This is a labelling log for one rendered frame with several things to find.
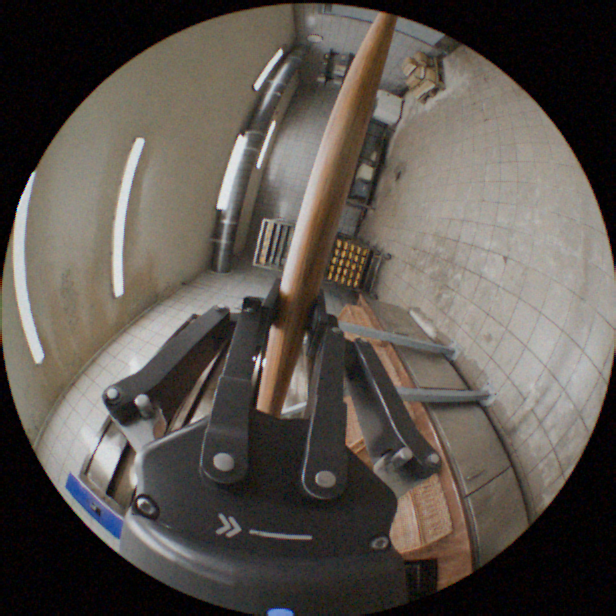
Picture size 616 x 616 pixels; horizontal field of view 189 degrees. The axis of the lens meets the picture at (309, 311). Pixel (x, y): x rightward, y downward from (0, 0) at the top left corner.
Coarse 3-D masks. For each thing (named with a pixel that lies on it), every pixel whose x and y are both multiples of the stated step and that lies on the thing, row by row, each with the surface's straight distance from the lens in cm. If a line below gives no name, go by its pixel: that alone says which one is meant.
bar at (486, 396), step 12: (348, 324) 116; (372, 336) 121; (384, 336) 124; (396, 336) 128; (432, 348) 146; (444, 348) 153; (456, 348) 162; (492, 384) 138; (408, 396) 87; (420, 396) 91; (432, 396) 95; (444, 396) 101; (456, 396) 108; (468, 396) 117; (480, 396) 128; (492, 396) 137; (288, 408) 85; (300, 408) 82
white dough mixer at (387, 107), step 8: (376, 96) 538; (384, 96) 543; (392, 96) 554; (376, 104) 519; (384, 104) 525; (392, 104) 535; (400, 104) 547; (376, 112) 512; (384, 112) 513; (392, 112) 518; (384, 120) 525; (392, 120) 519
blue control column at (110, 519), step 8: (72, 472) 142; (72, 480) 140; (72, 488) 140; (80, 488) 136; (80, 496) 136; (88, 496) 132; (80, 504) 137; (88, 504) 132; (96, 504) 128; (104, 504) 128; (104, 512) 125; (112, 512) 122; (96, 520) 130; (104, 520) 126; (112, 520) 123; (120, 520) 120; (112, 528) 124; (120, 528) 121; (120, 536) 122
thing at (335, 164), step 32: (384, 32) 33; (352, 64) 24; (384, 64) 25; (352, 96) 19; (352, 128) 17; (320, 160) 16; (352, 160) 16; (320, 192) 15; (320, 224) 15; (288, 256) 16; (320, 256) 15; (288, 288) 16; (288, 320) 16; (288, 352) 18; (288, 384) 21
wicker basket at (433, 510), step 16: (368, 464) 115; (432, 480) 83; (416, 496) 77; (432, 496) 87; (400, 512) 103; (416, 512) 74; (432, 512) 89; (448, 512) 83; (400, 528) 104; (416, 528) 74; (432, 528) 78; (448, 528) 83; (400, 544) 107; (416, 544) 85
